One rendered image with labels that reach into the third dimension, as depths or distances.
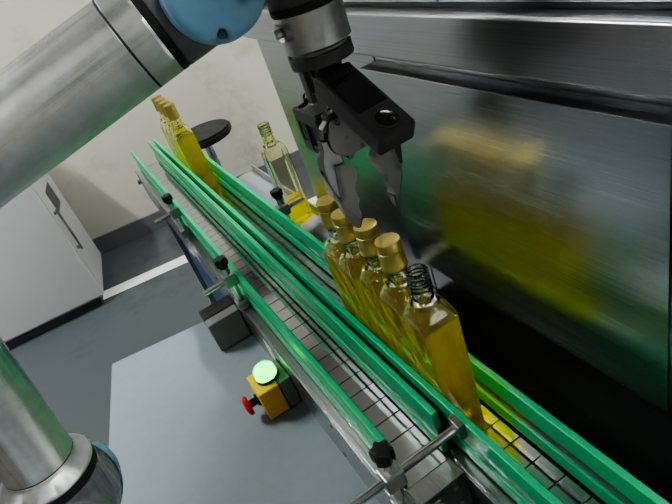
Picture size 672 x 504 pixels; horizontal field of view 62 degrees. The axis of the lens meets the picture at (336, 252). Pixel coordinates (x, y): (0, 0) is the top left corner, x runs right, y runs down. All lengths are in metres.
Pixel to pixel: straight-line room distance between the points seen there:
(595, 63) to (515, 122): 0.12
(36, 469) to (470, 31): 0.69
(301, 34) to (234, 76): 3.18
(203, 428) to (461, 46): 0.87
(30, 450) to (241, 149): 3.28
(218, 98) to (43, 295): 1.57
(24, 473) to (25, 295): 2.70
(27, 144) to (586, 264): 0.53
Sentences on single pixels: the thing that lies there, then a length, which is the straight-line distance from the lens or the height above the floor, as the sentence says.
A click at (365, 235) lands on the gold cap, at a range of 0.75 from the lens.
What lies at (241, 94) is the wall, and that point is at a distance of 3.81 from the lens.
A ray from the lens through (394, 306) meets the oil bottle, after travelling 0.75.
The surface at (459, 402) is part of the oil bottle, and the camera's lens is 0.81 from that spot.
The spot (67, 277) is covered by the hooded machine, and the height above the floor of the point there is 0.26.
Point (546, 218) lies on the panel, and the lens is 0.66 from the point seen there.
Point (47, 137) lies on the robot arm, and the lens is 0.46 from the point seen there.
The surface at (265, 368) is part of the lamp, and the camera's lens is 1.09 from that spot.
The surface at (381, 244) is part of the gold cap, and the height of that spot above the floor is 1.16.
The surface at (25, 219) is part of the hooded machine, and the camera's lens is 3.26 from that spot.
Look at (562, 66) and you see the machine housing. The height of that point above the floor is 1.35.
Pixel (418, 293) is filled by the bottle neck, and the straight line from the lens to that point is 0.69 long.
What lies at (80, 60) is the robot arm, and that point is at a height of 1.50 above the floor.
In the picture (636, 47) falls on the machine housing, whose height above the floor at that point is 1.38.
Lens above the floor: 1.55
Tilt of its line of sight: 32 degrees down
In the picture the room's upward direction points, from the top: 21 degrees counter-clockwise
